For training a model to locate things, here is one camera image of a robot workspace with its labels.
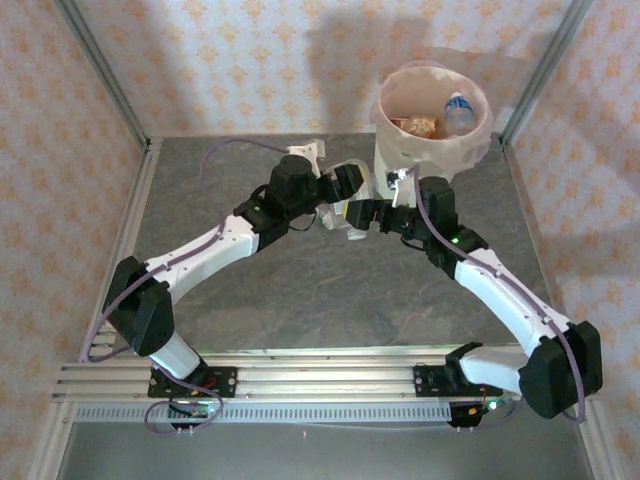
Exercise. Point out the large square clear labelled bottle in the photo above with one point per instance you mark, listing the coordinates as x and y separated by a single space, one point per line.
335 217

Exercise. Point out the yellow orange juice bottle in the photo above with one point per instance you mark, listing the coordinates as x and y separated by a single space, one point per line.
420 125

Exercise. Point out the blue label water bottle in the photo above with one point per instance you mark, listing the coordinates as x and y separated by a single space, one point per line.
459 117

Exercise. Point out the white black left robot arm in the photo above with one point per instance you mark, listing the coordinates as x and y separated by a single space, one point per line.
200 255

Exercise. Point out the white ribbed plastic bin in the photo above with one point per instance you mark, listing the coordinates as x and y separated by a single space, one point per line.
390 160

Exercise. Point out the translucent pink bin liner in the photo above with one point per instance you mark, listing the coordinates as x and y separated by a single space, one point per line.
425 85

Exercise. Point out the small circuit board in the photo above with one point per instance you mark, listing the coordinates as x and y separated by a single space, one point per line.
197 411
465 415

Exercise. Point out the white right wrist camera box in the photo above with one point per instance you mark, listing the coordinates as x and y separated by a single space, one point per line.
400 192

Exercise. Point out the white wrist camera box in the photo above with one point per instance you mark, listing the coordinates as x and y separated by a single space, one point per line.
307 149
400 192

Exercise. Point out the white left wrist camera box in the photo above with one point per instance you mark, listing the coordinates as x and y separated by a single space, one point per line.
307 149

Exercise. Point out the aluminium table side rail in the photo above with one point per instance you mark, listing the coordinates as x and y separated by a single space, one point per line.
142 175
530 220

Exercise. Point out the aluminium frame post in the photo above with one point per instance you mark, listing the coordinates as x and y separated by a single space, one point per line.
545 65
100 70

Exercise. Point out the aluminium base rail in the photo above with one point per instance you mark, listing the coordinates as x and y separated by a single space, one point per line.
325 375

